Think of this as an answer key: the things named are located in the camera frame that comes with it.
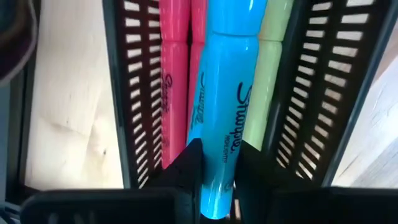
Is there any pink Sharpie highlighter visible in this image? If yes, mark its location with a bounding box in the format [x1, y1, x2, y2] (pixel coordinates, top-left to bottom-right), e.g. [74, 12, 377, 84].
[188, 0, 209, 119]
[158, 0, 192, 170]

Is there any black plastic basket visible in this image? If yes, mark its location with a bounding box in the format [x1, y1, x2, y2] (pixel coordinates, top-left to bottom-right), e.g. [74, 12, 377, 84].
[101, 0, 398, 191]

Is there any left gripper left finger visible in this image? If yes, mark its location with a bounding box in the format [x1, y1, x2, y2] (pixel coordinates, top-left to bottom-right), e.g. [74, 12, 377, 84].
[147, 138, 205, 224]

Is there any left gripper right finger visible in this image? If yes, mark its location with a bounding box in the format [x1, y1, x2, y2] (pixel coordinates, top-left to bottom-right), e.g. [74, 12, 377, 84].
[233, 140, 308, 224]

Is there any yellow-green highlighter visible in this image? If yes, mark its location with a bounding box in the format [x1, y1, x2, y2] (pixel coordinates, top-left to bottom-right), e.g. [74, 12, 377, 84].
[241, 0, 295, 152]

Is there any black blurred wrist cable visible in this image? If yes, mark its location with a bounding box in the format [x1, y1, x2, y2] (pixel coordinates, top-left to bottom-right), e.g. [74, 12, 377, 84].
[0, 0, 39, 86]

